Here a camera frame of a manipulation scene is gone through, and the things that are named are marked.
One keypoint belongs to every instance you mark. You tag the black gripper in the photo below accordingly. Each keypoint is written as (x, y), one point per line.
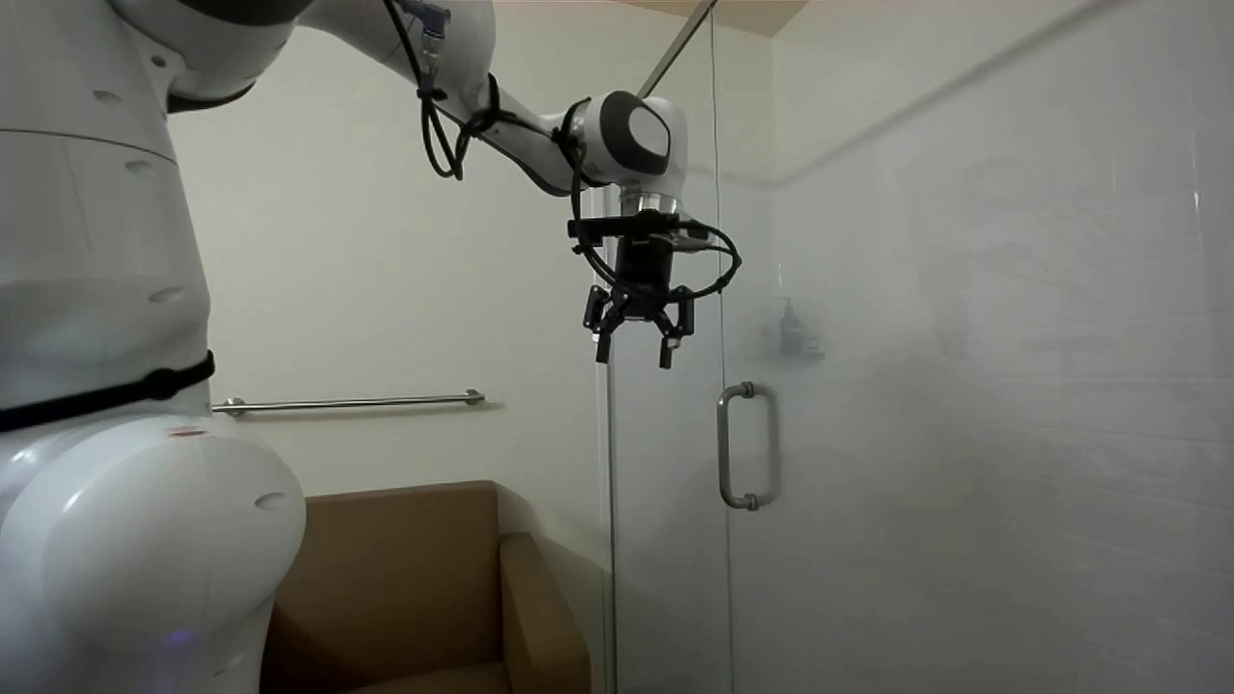
(647, 272)

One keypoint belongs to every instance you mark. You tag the frosted glass shower door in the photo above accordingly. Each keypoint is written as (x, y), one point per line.
(976, 385)

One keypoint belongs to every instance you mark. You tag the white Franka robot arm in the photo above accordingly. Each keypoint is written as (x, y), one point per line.
(103, 257)

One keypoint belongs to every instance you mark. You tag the fixed glass side panel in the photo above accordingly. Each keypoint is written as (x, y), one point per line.
(669, 514)

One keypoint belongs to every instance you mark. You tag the metal glass support bar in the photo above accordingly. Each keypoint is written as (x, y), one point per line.
(682, 45)

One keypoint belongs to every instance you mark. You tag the tan leather armchair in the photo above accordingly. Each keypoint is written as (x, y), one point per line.
(389, 578)

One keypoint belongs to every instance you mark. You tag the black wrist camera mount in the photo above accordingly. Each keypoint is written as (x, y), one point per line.
(638, 228)

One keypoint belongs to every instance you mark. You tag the chrome wall towel bar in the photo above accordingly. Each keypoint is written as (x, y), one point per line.
(350, 401)

